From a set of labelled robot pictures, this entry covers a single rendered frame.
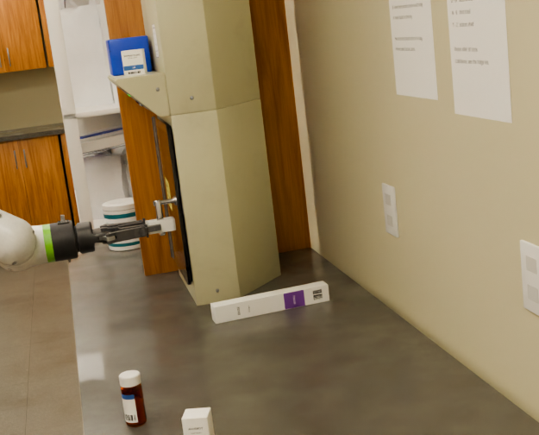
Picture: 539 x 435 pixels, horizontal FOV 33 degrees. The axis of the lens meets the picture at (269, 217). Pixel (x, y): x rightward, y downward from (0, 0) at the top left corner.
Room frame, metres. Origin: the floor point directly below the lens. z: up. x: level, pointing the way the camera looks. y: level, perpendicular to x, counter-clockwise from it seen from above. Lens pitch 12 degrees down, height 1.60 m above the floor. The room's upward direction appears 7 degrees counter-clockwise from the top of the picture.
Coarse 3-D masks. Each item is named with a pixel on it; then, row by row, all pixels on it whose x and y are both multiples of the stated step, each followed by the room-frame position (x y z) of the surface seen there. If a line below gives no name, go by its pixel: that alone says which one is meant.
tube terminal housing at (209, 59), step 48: (144, 0) 2.37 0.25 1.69; (192, 0) 2.17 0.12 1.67; (240, 0) 2.31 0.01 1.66; (192, 48) 2.17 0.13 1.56; (240, 48) 2.29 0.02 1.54; (192, 96) 2.17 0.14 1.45; (240, 96) 2.27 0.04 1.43; (192, 144) 2.16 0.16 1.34; (240, 144) 2.24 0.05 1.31; (192, 192) 2.16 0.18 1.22; (240, 192) 2.22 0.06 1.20; (192, 240) 2.16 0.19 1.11; (240, 240) 2.20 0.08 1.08; (192, 288) 2.19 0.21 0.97; (240, 288) 2.18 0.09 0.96
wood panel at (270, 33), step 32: (128, 0) 2.51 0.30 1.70; (256, 0) 2.58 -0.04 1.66; (128, 32) 2.51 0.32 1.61; (256, 32) 2.58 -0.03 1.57; (256, 64) 2.58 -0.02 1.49; (288, 64) 2.60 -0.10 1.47; (128, 96) 2.50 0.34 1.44; (288, 96) 2.60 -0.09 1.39; (128, 128) 2.50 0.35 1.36; (288, 128) 2.59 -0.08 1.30; (128, 160) 2.50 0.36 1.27; (288, 160) 2.59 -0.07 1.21; (160, 192) 2.51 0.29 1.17; (288, 192) 2.59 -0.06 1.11; (288, 224) 2.59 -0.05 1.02; (160, 256) 2.51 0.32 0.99
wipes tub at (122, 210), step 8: (112, 200) 2.93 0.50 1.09; (120, 200) 2.91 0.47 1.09; (128, 200) 2.90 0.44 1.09; (104, 208) 2.86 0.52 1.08; (112, 208) 2.84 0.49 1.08; (120, 208) 2.83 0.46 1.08; (128, 208) 2.84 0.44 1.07; (104, 216) 2.87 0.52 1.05; (112, 216) 2.84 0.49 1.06; (120, 216) 2.83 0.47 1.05; (128, 216) 2.84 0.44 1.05; (128, 240) 2.83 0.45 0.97; (136, 240) 2.84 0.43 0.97; (112, 248) 2.85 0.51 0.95; (120, 248) 2.84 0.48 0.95; (128, 248) 2.83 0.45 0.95; (136, 248) 2.84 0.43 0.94
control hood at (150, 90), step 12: (156, 72) 2.22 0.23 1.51; (120, 84) 2.13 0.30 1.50; (132, 84) 2.14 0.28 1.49; (144, 84) 2.14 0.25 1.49; (156, 84) 2.15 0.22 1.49; (132, 96) 2.15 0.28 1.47; (144, 96) 2.14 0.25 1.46; (156, 96) 2.15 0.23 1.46; (156, 108) 2.15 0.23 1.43; (168, 108) 2.16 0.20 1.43
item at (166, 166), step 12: (156, 120) 2.38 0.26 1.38; (156, 132) 2.42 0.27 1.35; (168, 132) 2.16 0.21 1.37; (168, 144) 2.17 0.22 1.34; (168, 156) 2.21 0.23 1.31; (168, 168) 2.25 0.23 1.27; (168, 180) 2.29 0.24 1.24; (168, 216) 2.42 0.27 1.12; (180, 216) 2.16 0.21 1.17; (180, 228) 2.16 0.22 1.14; (180, 240) 2.20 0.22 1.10; (180, 252) 2.24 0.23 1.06; (180, 264) 2.28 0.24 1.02
